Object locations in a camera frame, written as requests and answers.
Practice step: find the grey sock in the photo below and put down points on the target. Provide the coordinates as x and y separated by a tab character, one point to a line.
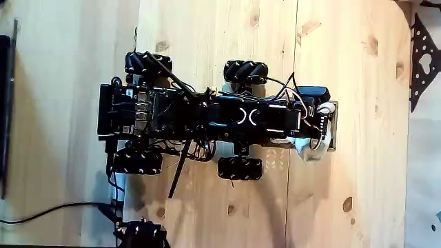
310	152

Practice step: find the brown perforated basket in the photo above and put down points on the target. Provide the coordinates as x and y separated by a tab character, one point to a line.
277	141

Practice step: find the black mecanum wheel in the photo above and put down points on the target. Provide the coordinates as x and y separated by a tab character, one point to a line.
240	168
138	162
245	72
148	63

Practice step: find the black perforated heart sheet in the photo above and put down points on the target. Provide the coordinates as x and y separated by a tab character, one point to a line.
417	86

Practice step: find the white patterned cloth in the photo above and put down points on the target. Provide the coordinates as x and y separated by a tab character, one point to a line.
423	155

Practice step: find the black rod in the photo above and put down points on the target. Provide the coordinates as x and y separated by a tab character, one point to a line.
180	168
172	77

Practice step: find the black mobile base chassis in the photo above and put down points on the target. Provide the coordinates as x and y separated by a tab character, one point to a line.
144	110

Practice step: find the black device with lights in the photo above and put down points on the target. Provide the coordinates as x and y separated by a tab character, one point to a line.
141	236

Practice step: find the black panel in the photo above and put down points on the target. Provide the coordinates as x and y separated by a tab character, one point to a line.
4	103

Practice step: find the black oval camera box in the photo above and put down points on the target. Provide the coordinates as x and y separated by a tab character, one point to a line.
313	92

